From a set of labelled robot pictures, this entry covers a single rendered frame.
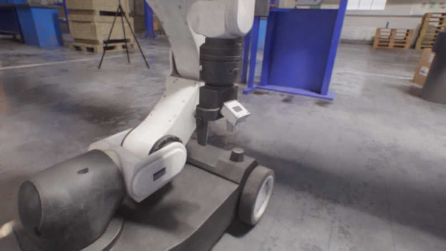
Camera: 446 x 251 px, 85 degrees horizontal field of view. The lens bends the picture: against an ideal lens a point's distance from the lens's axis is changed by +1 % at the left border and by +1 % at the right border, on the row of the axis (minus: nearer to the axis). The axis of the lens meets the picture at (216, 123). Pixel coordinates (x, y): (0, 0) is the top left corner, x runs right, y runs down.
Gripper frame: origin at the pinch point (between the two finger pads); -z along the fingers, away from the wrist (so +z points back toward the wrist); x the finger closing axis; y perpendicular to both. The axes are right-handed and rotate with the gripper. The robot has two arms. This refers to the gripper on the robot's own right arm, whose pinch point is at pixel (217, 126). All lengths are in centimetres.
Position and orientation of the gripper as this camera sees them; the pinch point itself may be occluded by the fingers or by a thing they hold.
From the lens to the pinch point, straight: 56.4
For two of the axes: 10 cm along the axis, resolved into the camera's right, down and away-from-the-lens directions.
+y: -7.7, -2.5, 5.9
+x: 6.4, -2.5, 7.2
